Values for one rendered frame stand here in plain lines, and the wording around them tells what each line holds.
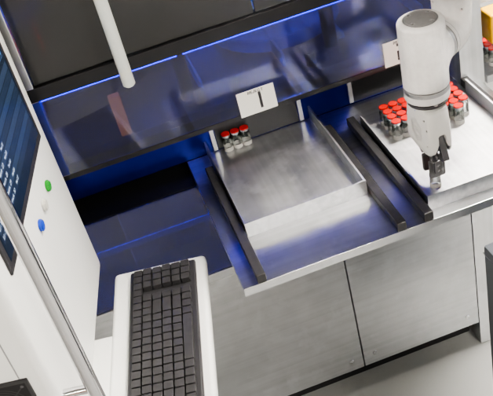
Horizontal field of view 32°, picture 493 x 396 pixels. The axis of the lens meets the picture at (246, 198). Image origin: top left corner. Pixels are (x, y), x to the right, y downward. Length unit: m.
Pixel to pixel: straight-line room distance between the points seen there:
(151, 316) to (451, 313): 1.05
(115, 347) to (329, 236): 0.47
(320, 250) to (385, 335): 0.82
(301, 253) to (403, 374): 0.99
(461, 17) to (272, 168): 0.55
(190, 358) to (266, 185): 0.45
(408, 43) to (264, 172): 0.51
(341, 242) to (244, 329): 0.65
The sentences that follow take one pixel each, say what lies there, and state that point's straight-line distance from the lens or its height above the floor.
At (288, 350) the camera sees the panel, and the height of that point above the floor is 0.26.
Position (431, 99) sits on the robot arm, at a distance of 1.56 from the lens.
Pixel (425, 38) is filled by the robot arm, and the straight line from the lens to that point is 1.49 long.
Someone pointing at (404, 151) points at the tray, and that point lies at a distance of 1.83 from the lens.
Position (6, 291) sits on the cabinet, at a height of 1.17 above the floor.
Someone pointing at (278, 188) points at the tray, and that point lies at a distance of 1.80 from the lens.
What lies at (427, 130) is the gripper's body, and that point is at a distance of 1.58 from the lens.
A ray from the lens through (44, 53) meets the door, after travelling 1.72.
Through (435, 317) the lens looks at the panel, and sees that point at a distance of 2.44.
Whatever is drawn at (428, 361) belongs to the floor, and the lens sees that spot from 2.57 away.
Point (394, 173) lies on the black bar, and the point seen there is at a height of 0.90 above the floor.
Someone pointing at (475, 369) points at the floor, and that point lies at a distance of 2.54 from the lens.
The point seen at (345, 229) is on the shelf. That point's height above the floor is 0.88.
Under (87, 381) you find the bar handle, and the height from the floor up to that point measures 0.96.
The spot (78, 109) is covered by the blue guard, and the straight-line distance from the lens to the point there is 1.77.
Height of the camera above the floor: 1.94
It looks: 36 degrees down
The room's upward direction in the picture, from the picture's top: 15 degrees counter-clockwise
